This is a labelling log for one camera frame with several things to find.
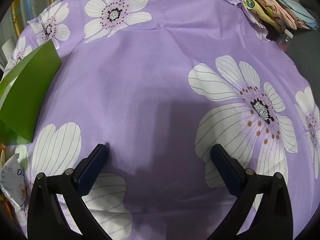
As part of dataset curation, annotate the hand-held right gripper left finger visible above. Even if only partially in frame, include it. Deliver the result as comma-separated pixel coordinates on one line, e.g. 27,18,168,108
27,144,110,240

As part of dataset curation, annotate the purple floral cloth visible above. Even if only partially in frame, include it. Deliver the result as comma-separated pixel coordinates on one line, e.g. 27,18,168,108
5,0,320,240

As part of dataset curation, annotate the white snack packet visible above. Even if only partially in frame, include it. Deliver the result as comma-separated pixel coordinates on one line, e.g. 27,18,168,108
0,154,28,207

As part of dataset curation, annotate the yellow folded cloth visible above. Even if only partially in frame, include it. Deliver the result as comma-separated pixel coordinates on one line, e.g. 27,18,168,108
241,0,285,33

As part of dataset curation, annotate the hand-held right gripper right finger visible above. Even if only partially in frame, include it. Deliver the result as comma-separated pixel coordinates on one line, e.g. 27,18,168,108
207,144,293,240

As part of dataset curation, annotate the dark grey sofa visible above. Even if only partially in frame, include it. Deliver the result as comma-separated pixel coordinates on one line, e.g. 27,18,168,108
285,0,320,85

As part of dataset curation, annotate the green cardboard box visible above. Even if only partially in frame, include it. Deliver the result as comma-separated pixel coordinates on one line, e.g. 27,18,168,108
0,39,62,143

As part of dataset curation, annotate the blue folded cloth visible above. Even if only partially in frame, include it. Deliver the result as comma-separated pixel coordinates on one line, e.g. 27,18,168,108
257,0,319,30

